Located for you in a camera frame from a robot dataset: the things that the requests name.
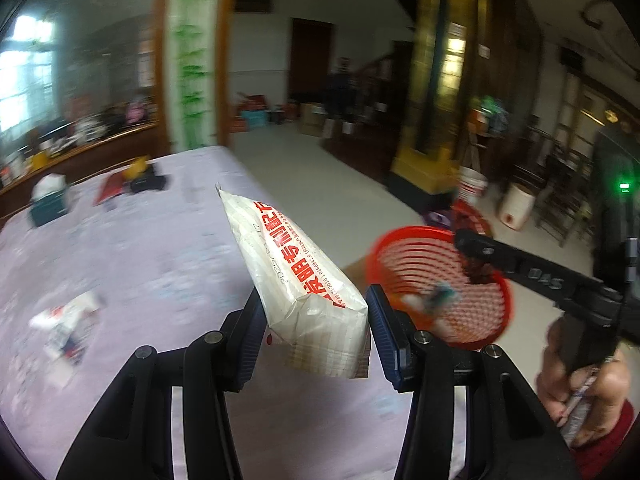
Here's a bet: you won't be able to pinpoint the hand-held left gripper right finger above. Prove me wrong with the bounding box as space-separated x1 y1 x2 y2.
365 284 583 480

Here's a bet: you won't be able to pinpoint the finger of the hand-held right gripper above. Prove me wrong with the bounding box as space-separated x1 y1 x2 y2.
454 229 582 307

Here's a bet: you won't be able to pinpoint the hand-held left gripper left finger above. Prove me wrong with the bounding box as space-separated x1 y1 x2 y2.
57 287 268 480

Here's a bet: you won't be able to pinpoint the teal packet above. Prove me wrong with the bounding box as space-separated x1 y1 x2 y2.
425 284 458 311

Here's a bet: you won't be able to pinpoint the red plastic mesh basket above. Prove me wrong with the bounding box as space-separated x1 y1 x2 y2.
365 226 516 352

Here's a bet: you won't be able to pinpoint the white paper packet red print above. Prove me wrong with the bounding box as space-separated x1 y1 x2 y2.
215 182 371 380

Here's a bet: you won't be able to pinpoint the person's right forearm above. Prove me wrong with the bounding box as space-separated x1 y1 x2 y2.
570 402 636 478

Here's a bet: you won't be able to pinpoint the person's right hand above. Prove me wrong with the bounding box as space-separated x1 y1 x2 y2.
535 320 633 448

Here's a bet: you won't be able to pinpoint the white plastic barrel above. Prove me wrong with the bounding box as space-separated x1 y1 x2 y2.
498 182 536 231

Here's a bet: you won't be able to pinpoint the dark wooden chair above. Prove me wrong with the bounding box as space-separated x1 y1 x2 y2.
537 150 591 246

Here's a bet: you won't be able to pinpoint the white plastic bucket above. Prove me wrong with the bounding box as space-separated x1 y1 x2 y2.
457 167 488 206

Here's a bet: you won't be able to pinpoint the dark wooden cabinet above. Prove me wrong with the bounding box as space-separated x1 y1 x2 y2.
467 125 506 176

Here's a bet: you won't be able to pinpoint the green plastic bags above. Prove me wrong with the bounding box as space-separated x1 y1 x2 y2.
472 95 508 133

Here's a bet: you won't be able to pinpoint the white printed wrapper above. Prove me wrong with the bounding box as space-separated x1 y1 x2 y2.
29 291 107 366

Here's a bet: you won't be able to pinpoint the gold pillar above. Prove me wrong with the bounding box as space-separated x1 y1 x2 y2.
390 0 481 193

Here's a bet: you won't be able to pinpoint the yellow box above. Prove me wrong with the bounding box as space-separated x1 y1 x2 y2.
122 156 149 181

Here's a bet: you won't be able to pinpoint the cardboard box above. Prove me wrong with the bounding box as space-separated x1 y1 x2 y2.
300 102 326 137

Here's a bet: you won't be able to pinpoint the teal tissue box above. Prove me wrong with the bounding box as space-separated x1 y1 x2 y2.
29 173 68 226

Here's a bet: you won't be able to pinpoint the wooden sideboard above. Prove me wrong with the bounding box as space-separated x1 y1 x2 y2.
0 120 161 221

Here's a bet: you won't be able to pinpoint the brown wooden door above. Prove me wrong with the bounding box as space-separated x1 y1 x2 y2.
289 17 333 106

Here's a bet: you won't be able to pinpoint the window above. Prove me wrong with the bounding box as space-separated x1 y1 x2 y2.
0 15 53 136

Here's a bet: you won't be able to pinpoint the green bamboo wall decal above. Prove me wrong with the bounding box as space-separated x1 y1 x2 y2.
170 0 211 151

